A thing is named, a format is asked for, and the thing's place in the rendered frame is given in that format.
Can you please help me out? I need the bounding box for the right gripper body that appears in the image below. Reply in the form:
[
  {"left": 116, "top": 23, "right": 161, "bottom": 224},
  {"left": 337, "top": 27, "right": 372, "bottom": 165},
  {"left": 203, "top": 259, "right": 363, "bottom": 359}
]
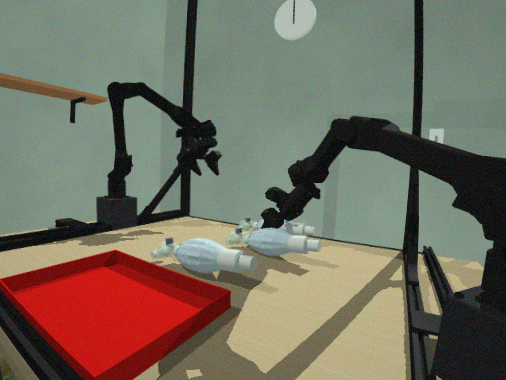
[{"left": 177, "top": 137, "right": 222, "bottom": 164}]

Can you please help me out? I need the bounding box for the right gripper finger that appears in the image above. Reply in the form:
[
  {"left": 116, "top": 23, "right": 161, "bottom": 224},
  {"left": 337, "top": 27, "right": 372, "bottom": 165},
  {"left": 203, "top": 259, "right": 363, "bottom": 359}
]
[
  {"left": 207, "top": 156, "right": 220, "bottom": 176},
  {"left": 182, "top": 154, "right": 202, "bottom": 176}
]

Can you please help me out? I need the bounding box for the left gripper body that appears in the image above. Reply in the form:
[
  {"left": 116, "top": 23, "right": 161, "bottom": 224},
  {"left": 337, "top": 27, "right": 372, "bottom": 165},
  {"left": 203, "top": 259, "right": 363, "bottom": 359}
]
[{"left": 261, "top": 191, "right": 306, "bottom": 229}]

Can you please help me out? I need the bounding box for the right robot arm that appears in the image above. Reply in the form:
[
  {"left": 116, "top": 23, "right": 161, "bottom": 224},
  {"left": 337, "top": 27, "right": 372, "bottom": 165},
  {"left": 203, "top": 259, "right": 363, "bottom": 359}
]
[{"left": 104, "top": 82, "right": 217, "bottom": 199}]

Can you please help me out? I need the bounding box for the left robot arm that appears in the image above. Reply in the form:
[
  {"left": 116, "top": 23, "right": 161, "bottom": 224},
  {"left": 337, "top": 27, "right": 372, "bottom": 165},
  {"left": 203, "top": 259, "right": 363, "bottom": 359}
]
[{"left": 288, "top": 116, "right": 506, "bottom": 313}]

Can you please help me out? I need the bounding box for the red tray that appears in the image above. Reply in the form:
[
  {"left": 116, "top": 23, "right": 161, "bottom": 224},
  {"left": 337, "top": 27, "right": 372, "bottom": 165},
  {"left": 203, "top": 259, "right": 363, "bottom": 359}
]
[{"left": 0, "top": 250, "right": 231, "bottom": 380}]

